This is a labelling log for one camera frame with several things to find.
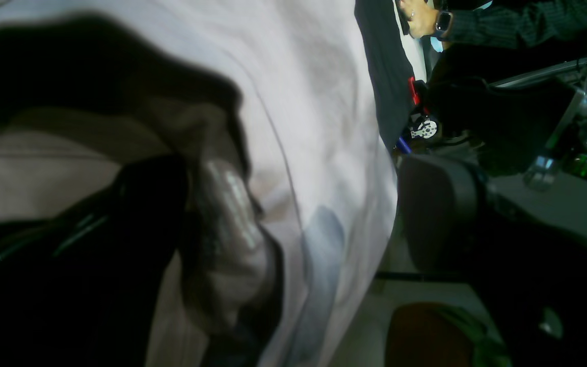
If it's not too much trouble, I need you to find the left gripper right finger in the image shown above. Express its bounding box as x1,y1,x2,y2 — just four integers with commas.
398,155,587,366

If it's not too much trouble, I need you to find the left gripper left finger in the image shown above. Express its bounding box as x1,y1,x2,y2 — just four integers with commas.
0,156,282,366

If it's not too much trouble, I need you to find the pink T-shirt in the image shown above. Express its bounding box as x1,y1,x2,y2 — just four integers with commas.
0,1,397,366

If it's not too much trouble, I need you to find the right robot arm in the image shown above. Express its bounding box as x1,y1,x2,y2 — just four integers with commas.
422,55,587,191

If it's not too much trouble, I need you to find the person's dark sleeve forearm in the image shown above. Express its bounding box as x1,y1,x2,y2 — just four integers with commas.
442,1,587,49

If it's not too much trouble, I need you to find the person's hand with watch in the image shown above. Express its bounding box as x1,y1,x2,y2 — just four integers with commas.
398,1,439,39

